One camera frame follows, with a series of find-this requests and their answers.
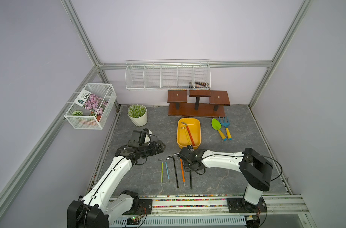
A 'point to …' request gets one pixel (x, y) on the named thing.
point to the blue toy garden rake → (226, 125)
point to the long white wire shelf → (167, 75)
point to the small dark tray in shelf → (199, 85)
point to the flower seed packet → (91, 101)
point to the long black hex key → (191, 184)
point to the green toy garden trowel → (217, 126)
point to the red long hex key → (189, 133)
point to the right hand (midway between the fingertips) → (187, 166)
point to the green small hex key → (162, 170)
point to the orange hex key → (183, 171)
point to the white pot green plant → (138, 113)
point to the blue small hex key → (167, 167)
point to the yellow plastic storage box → (194, 126)
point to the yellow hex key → (187, 137)
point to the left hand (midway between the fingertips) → (159, 149)
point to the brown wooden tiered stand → (207, 103)
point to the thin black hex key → (175, 170)
